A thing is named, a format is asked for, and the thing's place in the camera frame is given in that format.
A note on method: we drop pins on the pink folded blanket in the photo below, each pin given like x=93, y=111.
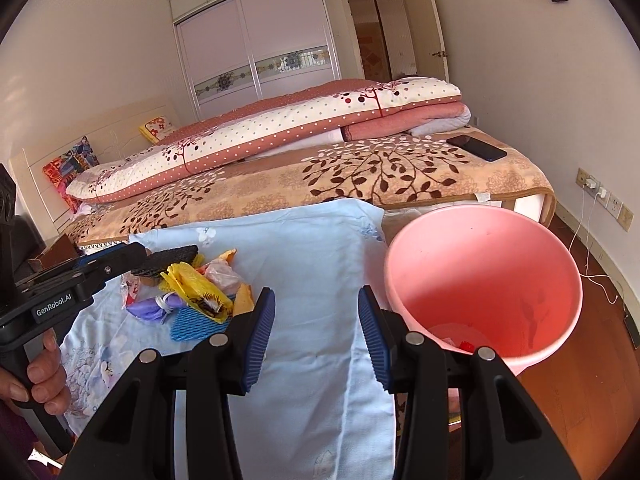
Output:
x=400, y=122

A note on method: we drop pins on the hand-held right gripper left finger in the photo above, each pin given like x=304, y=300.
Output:
x=260, y=340

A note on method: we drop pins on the brown leaf-print blanket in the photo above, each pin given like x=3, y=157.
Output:
x=350, y=175

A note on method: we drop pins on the purple plastic bag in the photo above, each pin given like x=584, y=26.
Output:
x=145, y=307

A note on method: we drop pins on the white sliding-door wardrobe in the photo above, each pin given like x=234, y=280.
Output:
x=225, y=45

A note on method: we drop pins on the polka dot quilt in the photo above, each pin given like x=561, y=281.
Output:
x=250, y=130

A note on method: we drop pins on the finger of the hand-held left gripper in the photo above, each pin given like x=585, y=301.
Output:
x=120, y=257

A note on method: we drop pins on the blue foam net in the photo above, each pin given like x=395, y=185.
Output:
x=192, y=327

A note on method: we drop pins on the beige wall socket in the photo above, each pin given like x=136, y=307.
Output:
x=620, y=212
x=582, y=176

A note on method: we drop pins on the brown wooden box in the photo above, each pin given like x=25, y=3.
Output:
x=55, y=252

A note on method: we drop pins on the orange peel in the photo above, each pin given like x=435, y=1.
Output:
x=244, y=302
x=230, y=256

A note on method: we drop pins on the yellow floral pillow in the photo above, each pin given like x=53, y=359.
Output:
x=157, y=127

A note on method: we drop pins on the black foam net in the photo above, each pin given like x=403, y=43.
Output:
x=170, y=257

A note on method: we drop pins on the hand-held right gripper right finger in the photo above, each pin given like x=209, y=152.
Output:
x=372, y=340

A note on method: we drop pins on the person's left hand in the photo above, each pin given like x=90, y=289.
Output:
x=47, y=385

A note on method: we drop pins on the pink plastic bucket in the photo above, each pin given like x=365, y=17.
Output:
x=475, y=270

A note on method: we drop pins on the colourful printed pillow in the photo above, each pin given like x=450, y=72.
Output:
x=70, y=165

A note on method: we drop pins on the white charger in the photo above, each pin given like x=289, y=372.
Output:
x=597, y=189

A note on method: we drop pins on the yellow plastic bag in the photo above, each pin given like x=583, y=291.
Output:
x=190, y=285

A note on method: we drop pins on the wooden inner door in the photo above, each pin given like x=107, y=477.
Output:
x=385, y=35

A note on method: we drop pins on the white open door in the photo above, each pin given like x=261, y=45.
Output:
x=432, y=20

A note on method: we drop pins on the white folded sheet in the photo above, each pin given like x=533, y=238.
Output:
x=310, y=142

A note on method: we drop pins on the clear barcode wrapper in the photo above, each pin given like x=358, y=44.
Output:
x=222, y=277

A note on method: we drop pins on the black smartphone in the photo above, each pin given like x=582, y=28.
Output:
x=477, y=148

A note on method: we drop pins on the clear red-edged wrapper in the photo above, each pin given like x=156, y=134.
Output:
x=131, y=290

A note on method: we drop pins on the light blue floral cloth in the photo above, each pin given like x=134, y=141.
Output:
x=300, y=260

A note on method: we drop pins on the red scrap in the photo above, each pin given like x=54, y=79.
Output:
x=467, y=346

